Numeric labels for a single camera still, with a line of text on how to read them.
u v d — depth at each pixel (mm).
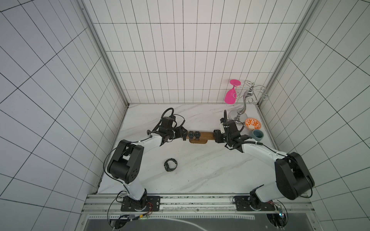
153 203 722
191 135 897
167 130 748
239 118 1102
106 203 739
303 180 433
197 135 899
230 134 695
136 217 690
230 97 1028
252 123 1037
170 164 855
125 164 465
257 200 637
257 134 955
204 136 905
